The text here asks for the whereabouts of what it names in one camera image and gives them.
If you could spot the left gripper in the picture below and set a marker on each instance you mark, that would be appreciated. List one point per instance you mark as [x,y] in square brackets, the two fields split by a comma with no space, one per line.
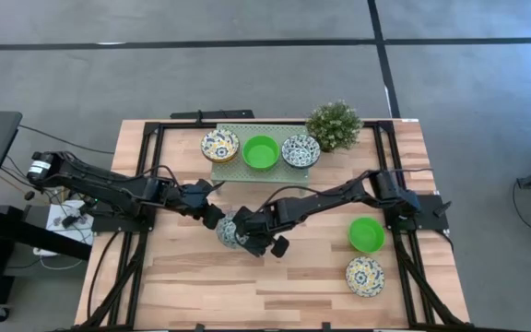
[196,198]

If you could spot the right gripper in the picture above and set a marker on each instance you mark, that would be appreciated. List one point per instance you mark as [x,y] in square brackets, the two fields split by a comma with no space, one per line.
[261,223]

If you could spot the teal floral-patterned bowl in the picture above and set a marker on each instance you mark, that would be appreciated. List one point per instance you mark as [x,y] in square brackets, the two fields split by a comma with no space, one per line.
[227,233]
[300,151]

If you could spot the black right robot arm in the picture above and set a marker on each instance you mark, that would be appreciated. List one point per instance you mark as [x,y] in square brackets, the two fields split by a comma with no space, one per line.
[330,200]

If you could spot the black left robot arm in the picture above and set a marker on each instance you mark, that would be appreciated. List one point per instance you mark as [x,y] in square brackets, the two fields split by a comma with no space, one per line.
[99,182]

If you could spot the green perforated metal shelf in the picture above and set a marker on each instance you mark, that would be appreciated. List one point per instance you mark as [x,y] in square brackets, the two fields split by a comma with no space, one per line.
[247,175]

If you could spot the black bar at table edge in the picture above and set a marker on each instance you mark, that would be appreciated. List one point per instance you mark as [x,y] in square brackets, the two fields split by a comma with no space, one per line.
[228,113]

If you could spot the white power box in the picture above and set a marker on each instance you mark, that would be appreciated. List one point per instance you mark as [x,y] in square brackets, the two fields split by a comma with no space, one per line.
[79,235]

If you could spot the small potted plant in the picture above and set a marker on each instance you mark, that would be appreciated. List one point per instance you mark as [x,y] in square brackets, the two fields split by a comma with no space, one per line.
[334,125]

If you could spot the black caster wheel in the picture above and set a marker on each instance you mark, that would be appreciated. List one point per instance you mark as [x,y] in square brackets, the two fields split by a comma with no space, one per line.
[0,314]

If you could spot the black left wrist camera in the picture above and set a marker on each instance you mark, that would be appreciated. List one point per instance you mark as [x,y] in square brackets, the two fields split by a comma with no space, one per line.
[213,216]

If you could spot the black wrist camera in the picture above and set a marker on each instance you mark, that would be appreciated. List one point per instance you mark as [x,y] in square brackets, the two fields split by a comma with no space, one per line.
[279,246]
[213,216]

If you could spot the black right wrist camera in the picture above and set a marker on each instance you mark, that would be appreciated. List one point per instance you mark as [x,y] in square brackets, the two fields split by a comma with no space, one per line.
[279,246]

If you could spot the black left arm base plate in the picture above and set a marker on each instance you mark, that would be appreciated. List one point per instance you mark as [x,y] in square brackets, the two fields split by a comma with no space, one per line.
[122,226]

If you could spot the black aluminium table frame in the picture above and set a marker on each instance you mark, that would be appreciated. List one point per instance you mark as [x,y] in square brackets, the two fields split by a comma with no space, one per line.
[151,127]

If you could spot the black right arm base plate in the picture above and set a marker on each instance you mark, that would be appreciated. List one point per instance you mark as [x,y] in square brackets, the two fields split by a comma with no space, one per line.
[431,212]

